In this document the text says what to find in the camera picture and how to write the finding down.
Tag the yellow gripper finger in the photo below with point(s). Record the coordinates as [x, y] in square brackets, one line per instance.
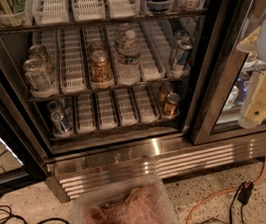
[249, 44]
[253, 110]

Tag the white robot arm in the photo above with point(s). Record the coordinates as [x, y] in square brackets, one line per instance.
[261, 43]

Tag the closed glass fridge door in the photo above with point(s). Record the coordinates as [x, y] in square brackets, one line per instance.
[231, 68]

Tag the blue silver can front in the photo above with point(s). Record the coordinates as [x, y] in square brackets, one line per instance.
[183, 50]

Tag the blue silver can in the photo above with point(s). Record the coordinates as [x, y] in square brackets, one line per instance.
[183, 50]
[181, 34]

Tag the blue silver can rear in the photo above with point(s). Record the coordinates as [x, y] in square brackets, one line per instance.
[181, 34]

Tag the brown can rear bottom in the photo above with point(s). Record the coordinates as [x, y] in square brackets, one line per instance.
[164, 89]

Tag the brown can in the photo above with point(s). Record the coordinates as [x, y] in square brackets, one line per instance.
[171, 104]
[164, 89]

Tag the brown can front bottom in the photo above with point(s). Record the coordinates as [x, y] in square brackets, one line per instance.
[171, 104]

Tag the steel fridge base grille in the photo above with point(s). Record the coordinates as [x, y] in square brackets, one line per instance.
[75, 174]

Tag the orange can front middle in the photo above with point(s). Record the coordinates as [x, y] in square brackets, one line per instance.
[100, 66]

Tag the orange can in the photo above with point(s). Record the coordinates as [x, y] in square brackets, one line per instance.
[97, 44]
[100, 66]

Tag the orange can rear middle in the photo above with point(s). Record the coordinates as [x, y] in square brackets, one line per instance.
[97, 44]

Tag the blue can rear bottom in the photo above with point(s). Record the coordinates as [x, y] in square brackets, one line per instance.
[60, 104]

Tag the blue can front bottom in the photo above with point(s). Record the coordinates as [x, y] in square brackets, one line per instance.
[60, 122]

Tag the silver can front left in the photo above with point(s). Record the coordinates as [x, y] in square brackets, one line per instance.
[37, 75]

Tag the silver can rear left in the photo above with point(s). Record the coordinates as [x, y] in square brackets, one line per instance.
[41, 52]

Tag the open fridge door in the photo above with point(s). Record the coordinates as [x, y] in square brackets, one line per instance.
[18, 166]

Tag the black power adapter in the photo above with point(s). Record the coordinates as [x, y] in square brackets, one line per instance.
[245, 192]

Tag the clear water bottle front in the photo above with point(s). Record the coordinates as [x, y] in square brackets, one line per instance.
[129, 52]

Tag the clear water bottle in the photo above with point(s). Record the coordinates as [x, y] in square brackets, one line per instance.
[120, 31]
[129, 52]

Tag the clear water bottle rear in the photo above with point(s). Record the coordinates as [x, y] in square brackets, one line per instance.
[120, 31]

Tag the clear plastic bin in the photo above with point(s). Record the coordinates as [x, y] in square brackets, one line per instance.
[139, 200]

